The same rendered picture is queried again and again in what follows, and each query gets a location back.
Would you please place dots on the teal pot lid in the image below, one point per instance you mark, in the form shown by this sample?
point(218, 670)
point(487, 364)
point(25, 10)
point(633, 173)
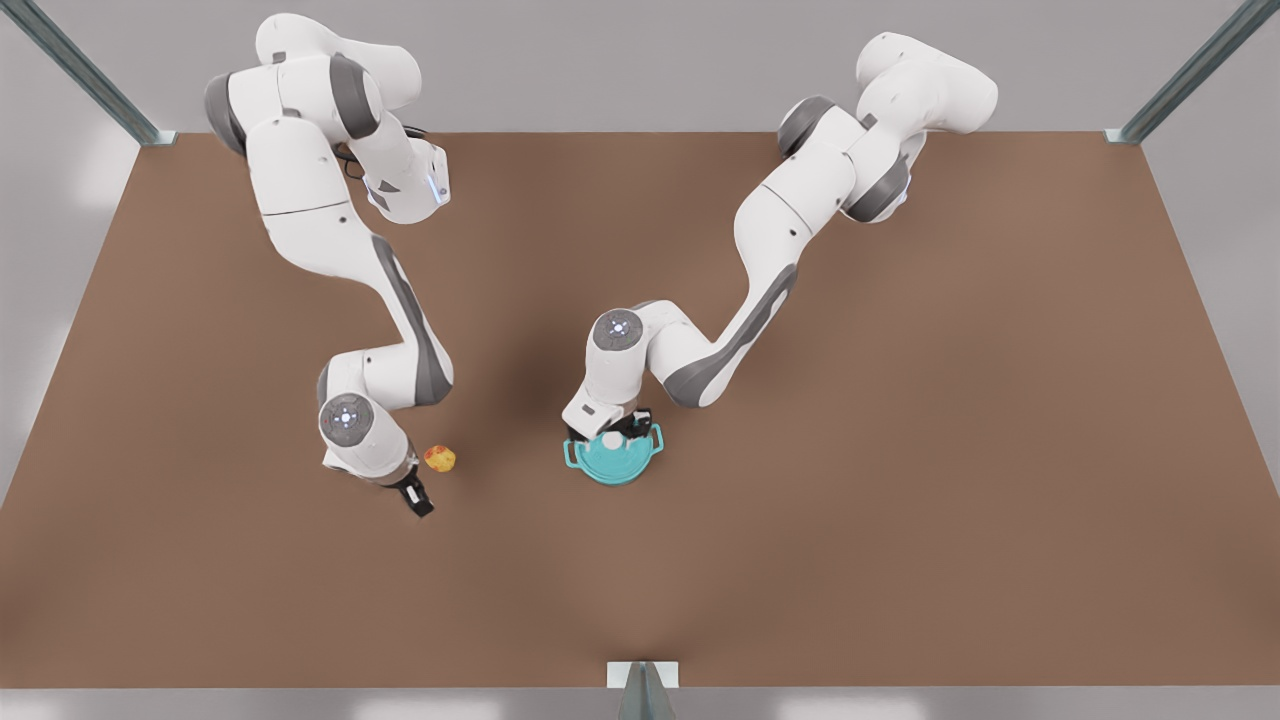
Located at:
point(616, 456)

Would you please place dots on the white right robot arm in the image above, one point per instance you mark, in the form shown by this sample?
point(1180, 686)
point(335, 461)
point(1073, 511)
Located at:
point(320, 230)

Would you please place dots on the yellow red potato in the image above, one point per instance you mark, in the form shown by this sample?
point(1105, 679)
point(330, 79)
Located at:
point(440, 458)

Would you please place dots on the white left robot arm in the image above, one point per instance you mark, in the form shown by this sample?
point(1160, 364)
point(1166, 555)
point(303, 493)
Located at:
point(780, 230)

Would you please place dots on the silver frame post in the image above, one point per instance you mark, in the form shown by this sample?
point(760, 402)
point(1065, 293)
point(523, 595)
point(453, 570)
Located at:
point(642, 690)
point(1190, 72)
point(85, 72)

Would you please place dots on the teal pot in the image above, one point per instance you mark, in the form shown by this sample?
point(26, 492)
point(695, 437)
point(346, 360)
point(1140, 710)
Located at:
point(578, 455)

